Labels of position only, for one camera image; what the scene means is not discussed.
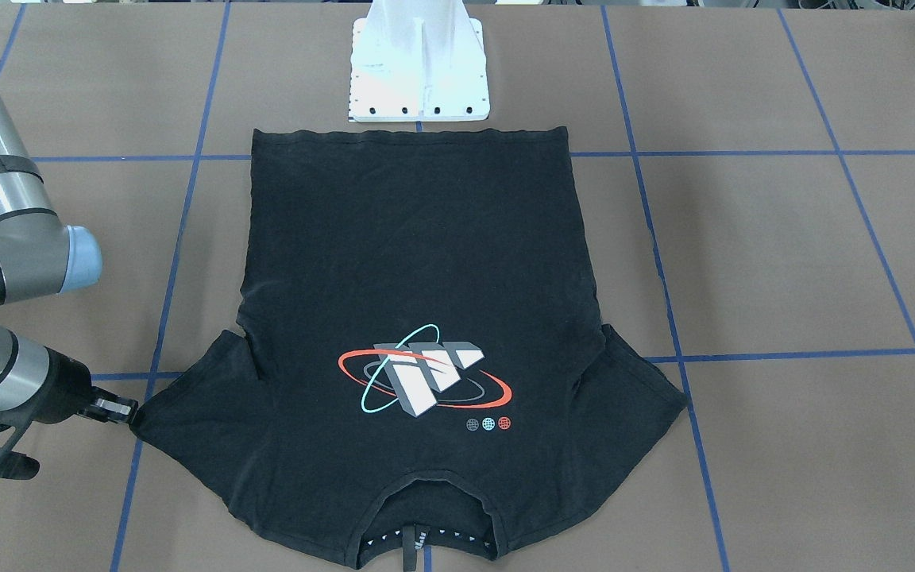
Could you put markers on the white camera pole base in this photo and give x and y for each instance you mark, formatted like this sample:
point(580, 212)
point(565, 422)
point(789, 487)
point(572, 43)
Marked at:
point(418, 61)

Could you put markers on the black t-shirt with logo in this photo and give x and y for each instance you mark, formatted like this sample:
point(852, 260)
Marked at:
point(421, 358)

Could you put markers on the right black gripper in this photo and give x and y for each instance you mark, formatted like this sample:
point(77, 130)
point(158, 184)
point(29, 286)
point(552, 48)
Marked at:
point(63, 388)

